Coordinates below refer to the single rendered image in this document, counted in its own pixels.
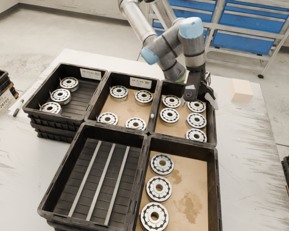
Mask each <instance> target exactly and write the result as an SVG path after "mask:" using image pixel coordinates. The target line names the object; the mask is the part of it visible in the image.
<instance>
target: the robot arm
mask: <svg viewBox="0 0 289 231"><path fill-rule="evenodd" d="M142 1H144V2H145V3H148V4H150V5H151V7H152V9H153V10H154V12H155V14H156V15H157V17H158V19H159V20H160V22H161V24H162V25H163V27H164V29H165V30H166V31H165V32H164V33H163V34H162V35H160V36H158V35H157V33H156V31H155V30H154V28H153V27H152V25H151V24H150V22H149V21H148V19H147V18H146V16H145V15H144V13H143V12H142V10H141V9H140V7H139V4H140V3H141V2H142ZM117 2H118V8H119V10H120V12H121V14H122V15H123V16H124V17H126V18H127V20H128V22H129V23H130V25H131V27H132V28H133V30H134V32H135V33H136V35H137V37H138V39H139V40H140V42H141V44H142V46H143V49H142V50H141V51H140V53H141V55H142V57H143V58H144V60H145V61H146V62H147V63H148V64H149V65H153V64H155V63H157V64H158V66H159V67H160V68H161V70H162V71H163V74H164V78H165V80H168V81H174V82H175V81H177V80H178V79H180V78H181V77H182V76H183V75H184V73H185V72H186V70H188V71H189V73H188V78H187V82H186V85H185V86H184V87H183V89H182V92H181V104H182V106H184V104H185V102H196V100H197V96H198V94H200V95H201V94H202V93H204V92H205V99H206V100H208V101H209V102H210V104H211V105H212V106H213V108H214V109H216V110H218V109H219V106H218V102H217V98H218V94H217V93H216V92H213V90H212V88H211V87H209V86H210V84H211V76H210V72H209V71H206V68H205V66H206V54H205V46H204V35H203V31H204V29H203V26H202V20H201V19H200V18H199V17H190V18H187V19H186V18H178V19H177V18H176V16H175V14H174V12H173V10H172V8H171V6H170V4H169V2H168V0H117ZM182 53H183V58H184V62H185V65H186V68H185V67H184V66H183V65H182V64H181V63H179V62H178V61H177V60H176V58H177V57H178V56H180V55H181V54H182ZM207 73H208V74H207ZM209 77H210V79H209ZM207 83H208V85H209V86H207Z"/></svg>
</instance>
